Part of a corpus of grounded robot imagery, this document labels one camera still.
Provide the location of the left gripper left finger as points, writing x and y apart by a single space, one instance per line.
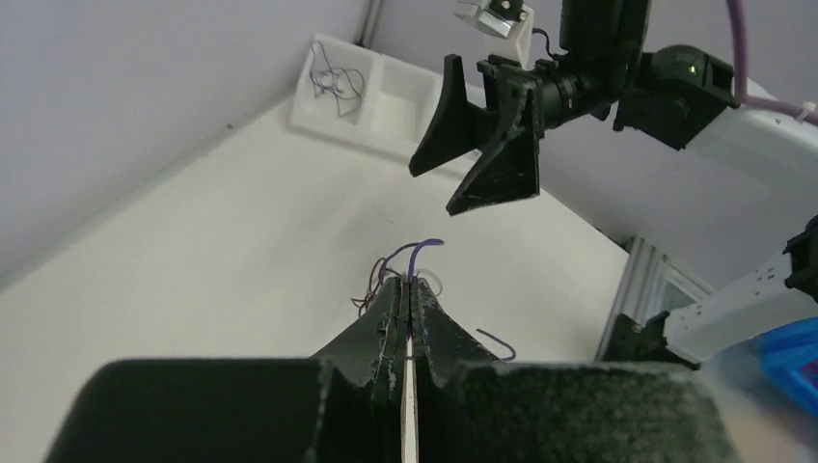
340 404

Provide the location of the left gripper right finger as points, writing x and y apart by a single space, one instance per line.
474 407

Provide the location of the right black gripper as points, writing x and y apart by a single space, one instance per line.
524 103

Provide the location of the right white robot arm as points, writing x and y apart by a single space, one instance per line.
680 96

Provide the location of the white compartment tray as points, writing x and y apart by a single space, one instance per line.
364 99

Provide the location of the blue plastic object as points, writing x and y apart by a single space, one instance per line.
788 358

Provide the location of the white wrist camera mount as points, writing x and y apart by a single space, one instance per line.
506 27

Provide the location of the aluminium frame rail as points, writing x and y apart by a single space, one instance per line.
652 285

